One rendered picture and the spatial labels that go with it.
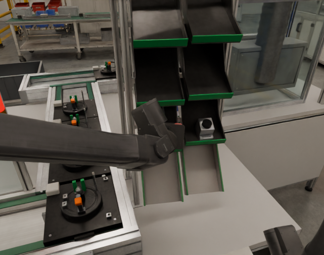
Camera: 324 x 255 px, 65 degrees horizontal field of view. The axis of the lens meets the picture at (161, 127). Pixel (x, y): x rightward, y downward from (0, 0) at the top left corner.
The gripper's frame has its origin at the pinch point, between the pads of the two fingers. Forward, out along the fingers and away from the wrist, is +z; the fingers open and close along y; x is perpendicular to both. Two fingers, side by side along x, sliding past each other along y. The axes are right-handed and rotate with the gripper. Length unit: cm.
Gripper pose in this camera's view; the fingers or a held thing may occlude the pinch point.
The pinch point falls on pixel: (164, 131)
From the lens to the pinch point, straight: 76.8
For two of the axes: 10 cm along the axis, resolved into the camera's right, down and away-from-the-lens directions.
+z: 0.1, -1.1, 9.9
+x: -0.9, 9.9, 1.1
